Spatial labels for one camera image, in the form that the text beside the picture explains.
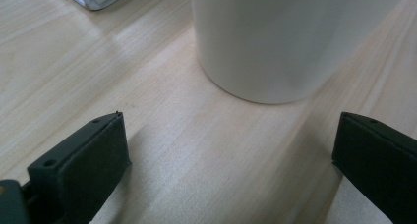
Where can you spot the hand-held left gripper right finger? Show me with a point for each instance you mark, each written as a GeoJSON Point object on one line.
{"type": "Point", "coordinates": [377, 161]}

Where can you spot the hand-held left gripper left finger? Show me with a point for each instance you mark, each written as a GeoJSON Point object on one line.
{"type": "Point", "coordinates": [82, 165]}

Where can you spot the white cup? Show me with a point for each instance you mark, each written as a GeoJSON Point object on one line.
{"type": "Point", "coordinates": [282, 40]}

